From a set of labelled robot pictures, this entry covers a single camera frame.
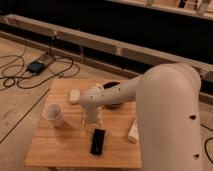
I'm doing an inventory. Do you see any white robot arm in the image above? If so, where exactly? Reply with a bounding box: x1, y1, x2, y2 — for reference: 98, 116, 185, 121
80, 63, 203, 171

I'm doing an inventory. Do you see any dark round bowl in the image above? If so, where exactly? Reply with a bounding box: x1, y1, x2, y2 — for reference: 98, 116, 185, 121
102, 81, 122, 109

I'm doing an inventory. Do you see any long wooden beam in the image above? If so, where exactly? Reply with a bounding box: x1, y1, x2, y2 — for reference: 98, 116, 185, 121
0, 14, 213, 82

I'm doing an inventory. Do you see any white small bottle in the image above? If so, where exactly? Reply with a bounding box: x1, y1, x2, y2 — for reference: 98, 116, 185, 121
127, 119, 139, 143

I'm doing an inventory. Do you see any blue power adapter box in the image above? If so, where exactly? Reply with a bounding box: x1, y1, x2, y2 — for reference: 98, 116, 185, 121
27, 53, 55, 74

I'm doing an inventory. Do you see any black floor cable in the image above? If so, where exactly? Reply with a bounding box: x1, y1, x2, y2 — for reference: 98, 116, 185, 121
0, 43, 81, 90

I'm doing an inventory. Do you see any white paper cup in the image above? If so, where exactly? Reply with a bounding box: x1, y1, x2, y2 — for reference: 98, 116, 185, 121
42, 104, 63, 127

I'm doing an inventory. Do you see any white rectangular block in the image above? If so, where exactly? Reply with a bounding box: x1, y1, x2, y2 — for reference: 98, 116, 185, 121
68, 89, 80, 104

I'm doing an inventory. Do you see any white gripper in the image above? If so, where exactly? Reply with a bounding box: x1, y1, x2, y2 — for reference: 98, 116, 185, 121
82, 108, 102, 126

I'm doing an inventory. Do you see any black rectangular eraser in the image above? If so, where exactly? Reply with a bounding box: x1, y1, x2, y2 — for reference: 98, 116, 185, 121
90, 129, 105, 155

